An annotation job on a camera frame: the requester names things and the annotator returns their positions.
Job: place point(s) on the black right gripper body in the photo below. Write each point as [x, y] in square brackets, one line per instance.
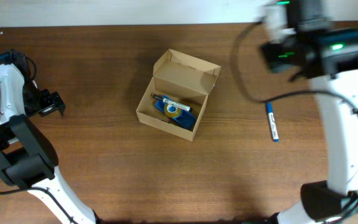
[281, 57]

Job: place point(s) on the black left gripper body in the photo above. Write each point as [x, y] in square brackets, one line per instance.
[41, 102]

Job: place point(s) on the blue whiteboard marker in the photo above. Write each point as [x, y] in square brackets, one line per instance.
[272, 124]

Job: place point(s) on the black whiteboard marker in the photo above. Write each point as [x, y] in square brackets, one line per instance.
[173, 103]

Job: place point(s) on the blue whiteboard duster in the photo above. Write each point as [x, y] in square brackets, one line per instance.
[186, 120]

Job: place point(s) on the brown cardboard box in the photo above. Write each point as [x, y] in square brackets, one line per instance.
[184, 79]

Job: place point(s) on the yellow tape roll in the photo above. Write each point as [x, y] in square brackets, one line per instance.
[172, 111]

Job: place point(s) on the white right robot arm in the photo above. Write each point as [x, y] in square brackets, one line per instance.
[302, 35]

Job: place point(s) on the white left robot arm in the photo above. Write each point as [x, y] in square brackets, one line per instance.
[28, 160]

